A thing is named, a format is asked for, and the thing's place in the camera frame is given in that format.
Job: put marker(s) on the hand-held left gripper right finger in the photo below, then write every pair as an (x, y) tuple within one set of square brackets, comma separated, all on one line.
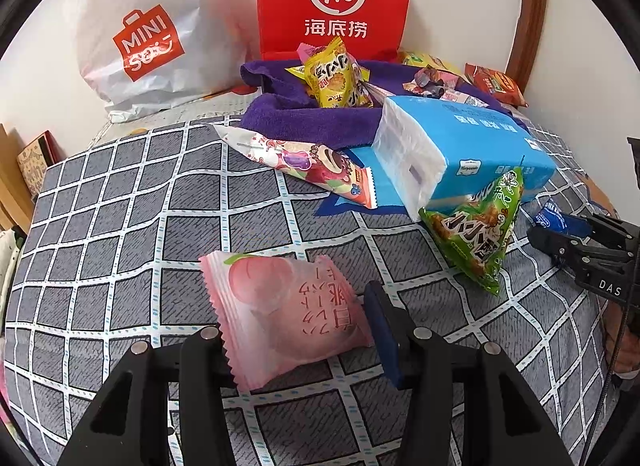
[(385, 336)]

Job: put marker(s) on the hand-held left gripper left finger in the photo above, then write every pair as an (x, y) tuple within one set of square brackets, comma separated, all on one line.
[(200, 361)]

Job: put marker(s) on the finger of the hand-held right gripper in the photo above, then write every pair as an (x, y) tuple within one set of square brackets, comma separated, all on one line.
[(602, 231), (550, 242)]

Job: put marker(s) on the small blue snack packet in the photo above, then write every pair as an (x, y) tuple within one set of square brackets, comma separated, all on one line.
[(547, 213)]

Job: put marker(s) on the pink peach snack packet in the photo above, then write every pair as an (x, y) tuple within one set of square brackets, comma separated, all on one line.
[(280, 311)]

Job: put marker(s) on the blue tissue pack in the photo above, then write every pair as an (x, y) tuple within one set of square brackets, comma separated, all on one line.
[(450, 145)]

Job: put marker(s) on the purple towel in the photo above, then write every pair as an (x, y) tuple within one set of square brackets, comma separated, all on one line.
[(300, 115)]

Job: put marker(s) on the yellow triangular snack packet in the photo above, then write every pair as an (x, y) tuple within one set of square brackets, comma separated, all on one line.
[(332, 80)]

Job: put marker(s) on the person's right hand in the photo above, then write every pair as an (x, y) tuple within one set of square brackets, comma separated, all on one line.
[(620, 341)]

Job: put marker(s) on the green triangular snack packet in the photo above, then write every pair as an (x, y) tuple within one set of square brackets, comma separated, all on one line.
[(475, 236)]

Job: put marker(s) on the grey checked blanket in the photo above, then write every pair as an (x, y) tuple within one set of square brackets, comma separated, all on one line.
[(125, 246)]

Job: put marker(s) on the red snack packet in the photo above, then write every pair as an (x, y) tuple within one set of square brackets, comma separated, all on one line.
[(495, 83)]

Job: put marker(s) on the small pink white candy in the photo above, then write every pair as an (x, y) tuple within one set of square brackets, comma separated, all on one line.
[(462, 97)]

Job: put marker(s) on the pink strawberry snack packet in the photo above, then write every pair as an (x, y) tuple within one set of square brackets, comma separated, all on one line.
[(300, 160)]

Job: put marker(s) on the small colourful candy wrapper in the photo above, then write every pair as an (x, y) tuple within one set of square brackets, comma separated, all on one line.
[(430, 78)]

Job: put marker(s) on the silver printed mat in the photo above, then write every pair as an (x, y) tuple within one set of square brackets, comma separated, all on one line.
[(200, 110)]

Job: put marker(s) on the red patterned box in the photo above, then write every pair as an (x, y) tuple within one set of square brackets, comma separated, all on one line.
[(35, 165)]

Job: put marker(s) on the brown cardboard sheet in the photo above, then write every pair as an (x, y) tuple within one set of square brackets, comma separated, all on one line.
[(10, 180)]

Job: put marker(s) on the orange red wrapper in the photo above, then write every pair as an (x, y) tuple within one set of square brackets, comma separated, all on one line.
[(245, 90)]

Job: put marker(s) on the white plastic shopping bag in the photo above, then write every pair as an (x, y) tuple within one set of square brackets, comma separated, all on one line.
[(155, 20)]

